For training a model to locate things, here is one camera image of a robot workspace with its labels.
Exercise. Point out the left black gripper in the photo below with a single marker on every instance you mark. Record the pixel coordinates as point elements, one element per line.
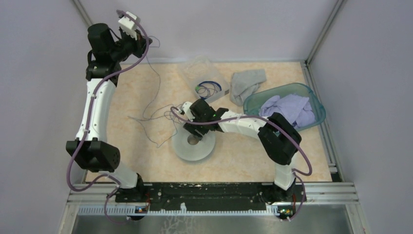
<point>140,44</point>

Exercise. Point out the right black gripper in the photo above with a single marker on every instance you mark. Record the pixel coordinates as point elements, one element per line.
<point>191,128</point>

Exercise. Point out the white perforated cable spool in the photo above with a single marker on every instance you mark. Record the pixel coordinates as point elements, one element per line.
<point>193,152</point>

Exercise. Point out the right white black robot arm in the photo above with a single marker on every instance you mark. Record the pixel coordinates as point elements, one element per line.
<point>277,136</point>

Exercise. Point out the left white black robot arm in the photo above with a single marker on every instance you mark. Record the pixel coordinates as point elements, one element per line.
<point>107,59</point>

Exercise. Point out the clear plastic container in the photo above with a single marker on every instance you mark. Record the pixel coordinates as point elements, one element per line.
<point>204,79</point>

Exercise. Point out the teal plastic basin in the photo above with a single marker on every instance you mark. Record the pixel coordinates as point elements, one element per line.
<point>254,102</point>

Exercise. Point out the grey towel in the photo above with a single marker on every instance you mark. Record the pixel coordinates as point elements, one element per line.
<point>245,83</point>

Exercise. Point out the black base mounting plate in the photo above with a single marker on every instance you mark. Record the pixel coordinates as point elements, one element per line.
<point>199,197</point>

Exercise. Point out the lavender cloth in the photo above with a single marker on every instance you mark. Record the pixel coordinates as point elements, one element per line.
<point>295,109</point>

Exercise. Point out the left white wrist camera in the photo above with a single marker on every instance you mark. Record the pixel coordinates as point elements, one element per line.
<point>127,22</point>

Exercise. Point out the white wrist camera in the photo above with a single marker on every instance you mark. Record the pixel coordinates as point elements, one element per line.
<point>127,22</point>
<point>185,110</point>

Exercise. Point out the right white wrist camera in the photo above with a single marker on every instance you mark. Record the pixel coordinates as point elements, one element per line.
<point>185,110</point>

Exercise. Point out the white slotted cable duct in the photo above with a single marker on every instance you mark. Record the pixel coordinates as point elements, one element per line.
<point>136,210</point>

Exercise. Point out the aluminium frame rail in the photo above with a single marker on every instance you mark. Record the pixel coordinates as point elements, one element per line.
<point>331,193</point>

